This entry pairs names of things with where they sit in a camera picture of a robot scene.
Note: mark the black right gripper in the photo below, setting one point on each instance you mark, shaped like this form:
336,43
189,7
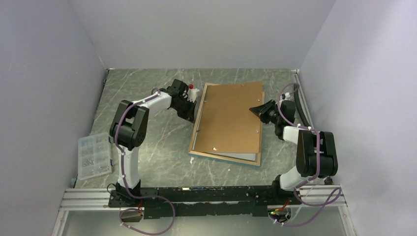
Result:
265,108

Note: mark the blue wooden picture frame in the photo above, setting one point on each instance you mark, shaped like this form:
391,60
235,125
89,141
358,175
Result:
224,159

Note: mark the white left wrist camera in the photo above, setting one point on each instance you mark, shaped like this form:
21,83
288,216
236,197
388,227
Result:
192,93

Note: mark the clear plastic screw box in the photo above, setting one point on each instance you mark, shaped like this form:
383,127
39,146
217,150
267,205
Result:
94,156

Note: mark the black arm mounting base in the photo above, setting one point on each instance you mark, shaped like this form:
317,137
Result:
253,200

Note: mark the aluminium extrusion rail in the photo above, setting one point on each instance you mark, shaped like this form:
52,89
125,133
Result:
99,198

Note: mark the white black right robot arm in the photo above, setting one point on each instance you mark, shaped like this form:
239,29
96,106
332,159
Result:
316,153

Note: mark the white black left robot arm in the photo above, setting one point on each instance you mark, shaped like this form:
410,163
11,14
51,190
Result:
130,124

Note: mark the hot air balloon photo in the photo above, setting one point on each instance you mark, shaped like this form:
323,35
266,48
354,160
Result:
228,131

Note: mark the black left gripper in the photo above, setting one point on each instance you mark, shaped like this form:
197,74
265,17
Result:
190,115

